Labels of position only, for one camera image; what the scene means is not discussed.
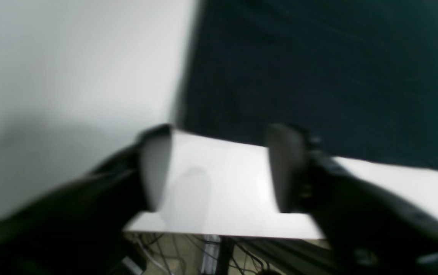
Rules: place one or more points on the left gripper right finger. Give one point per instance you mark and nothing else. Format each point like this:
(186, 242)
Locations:
(371, 230)

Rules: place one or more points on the black T-shirt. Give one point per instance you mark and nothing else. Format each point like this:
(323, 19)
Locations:
(360, 74)

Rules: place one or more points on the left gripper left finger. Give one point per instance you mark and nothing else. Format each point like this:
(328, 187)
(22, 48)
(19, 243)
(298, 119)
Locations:
(77, 229)

